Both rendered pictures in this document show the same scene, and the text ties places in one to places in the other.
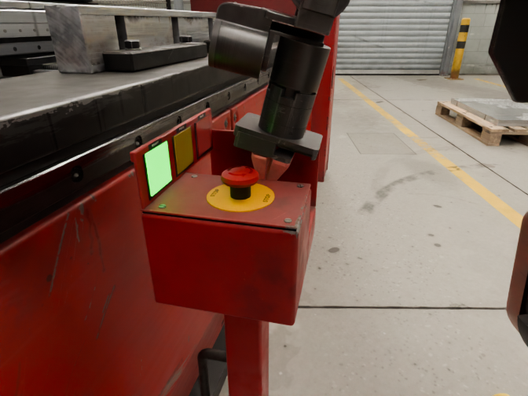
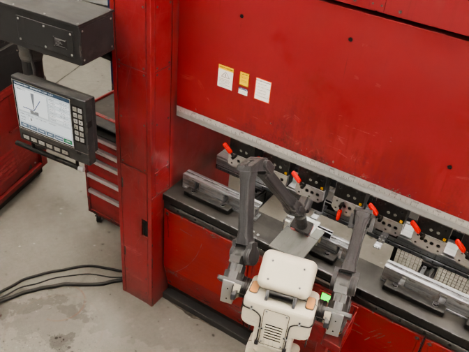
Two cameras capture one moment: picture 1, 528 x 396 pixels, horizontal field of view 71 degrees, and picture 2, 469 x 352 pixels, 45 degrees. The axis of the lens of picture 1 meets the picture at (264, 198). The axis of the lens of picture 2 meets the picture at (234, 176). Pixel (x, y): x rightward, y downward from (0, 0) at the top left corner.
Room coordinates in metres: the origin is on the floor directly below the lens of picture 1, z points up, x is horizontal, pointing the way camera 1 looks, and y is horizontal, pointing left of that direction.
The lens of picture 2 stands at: (0.34, -1.90, 2.87)
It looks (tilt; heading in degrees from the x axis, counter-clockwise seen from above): 36 degrees down; 104
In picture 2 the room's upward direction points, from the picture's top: 6 degrees clockwise
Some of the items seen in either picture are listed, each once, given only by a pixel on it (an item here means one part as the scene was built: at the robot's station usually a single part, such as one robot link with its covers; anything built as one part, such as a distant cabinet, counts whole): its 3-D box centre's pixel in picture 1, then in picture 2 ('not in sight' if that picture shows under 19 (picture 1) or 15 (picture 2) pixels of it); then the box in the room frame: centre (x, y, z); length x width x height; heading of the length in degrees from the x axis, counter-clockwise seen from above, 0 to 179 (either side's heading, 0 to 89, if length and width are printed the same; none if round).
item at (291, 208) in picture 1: (244, 201); (329, 320); (0.40, 0.02, 0.75); 0.20 x 0.16 x 0.18; 167
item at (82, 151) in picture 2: not in sight; (58, 116); (-1.10, 0.19, 1.42); 0.45 x 0.12 x 0.36; 170
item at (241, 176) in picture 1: (240, 185); not in sight; (0.35, 0.02, 0.79); 0.04 x 0.04 x 0.04
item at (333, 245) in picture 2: not in sight; (317, 238); (0.24, 0.39, 0.92); 0.39 x 0.06 x 0.10; 165
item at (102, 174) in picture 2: not in sight; (134, 167); (-1.17, 1.13, 0.50); 0.50 x 0.50 x 1.00; 75
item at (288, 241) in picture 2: not in sight; (296, 239); (0.15, 0.26, 1.00); 0.26 x 0.18 x 0.01; 75
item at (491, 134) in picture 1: (500, 120); not in sight; (3.57, -2.32, 0.07); 1.20 x 0.80 x 0.14; 177
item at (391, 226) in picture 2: not in sight; (391, 213); (0.55, 0.31, 1.26); 0.15 x 0.09 x 0.17; 165
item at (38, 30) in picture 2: not in sight; (60, 88); (-1.14, 0.29, 1.53); 0.51 x 0.25 x 0.85; 170
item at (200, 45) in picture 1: (163, 54); (414, 297); (0.76, 0.19, 0.89); 0.30 x 0.05 x 0.03; 165
